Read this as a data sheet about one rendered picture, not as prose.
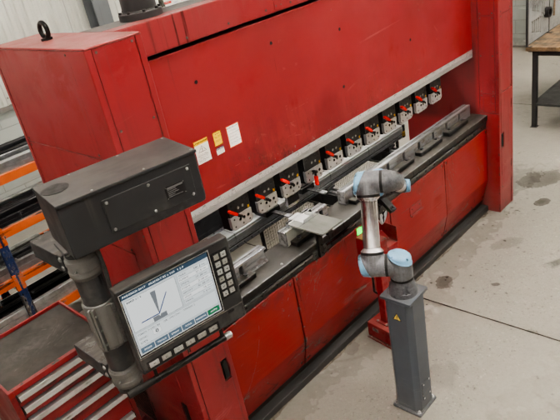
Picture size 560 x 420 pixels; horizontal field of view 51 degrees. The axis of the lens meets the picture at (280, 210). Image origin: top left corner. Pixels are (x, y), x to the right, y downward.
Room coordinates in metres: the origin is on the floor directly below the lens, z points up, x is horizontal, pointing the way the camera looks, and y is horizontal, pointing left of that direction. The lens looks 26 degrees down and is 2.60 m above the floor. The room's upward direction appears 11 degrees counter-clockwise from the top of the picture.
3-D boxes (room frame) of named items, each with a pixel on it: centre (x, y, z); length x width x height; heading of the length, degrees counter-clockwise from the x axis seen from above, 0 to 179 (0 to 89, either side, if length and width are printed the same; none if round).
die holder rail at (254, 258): (2.72, 0.33, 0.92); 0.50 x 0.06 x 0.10; 132
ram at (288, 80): (3.52, -0.57, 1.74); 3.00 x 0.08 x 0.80; 132
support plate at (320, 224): (2.98, -0.18, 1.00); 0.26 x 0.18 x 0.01; 42
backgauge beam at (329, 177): (3.58, -0.18, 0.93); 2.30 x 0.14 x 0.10; 132
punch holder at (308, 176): (3.20, -0.21, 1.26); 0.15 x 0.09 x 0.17; 132
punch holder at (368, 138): (3.60, -0.66, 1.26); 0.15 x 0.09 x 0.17; 132
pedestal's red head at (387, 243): (3.08, -0.54, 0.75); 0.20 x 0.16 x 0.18; 125
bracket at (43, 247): (2.02, 0.70, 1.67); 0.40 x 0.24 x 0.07; 132
